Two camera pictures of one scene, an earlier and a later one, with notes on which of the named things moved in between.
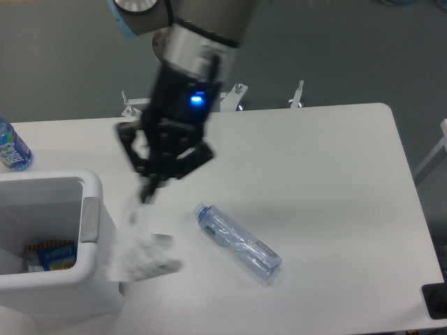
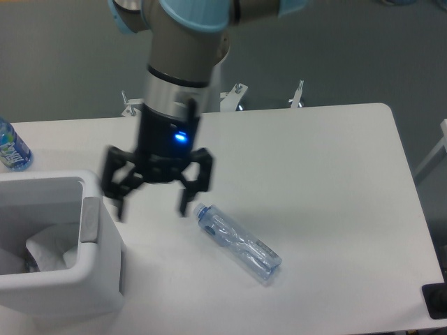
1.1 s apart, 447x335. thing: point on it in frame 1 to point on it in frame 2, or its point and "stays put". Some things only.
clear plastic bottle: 251,252 stays put
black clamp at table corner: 435,298 stays put
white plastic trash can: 63,206 stays put
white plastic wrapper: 142,250 to 55,247
